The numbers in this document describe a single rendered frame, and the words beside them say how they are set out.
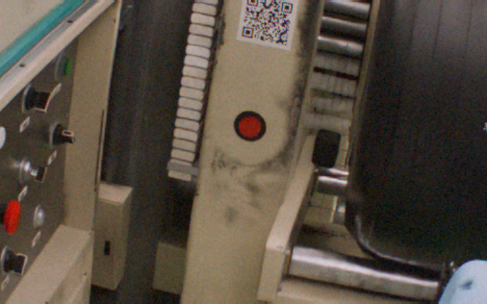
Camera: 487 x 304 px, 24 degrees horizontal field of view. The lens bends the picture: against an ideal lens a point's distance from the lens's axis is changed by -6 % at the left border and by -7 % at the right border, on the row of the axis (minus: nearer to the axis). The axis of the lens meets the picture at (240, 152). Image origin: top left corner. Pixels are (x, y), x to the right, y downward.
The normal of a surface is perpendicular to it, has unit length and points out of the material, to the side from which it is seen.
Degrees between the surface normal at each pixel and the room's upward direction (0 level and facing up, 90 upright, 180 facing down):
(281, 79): 90
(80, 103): 90
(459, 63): 66
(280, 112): 90
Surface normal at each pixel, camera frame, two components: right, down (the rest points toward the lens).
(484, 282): 0.06, -0.79
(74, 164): -0.19, 0.38
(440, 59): -0.11, -0.01
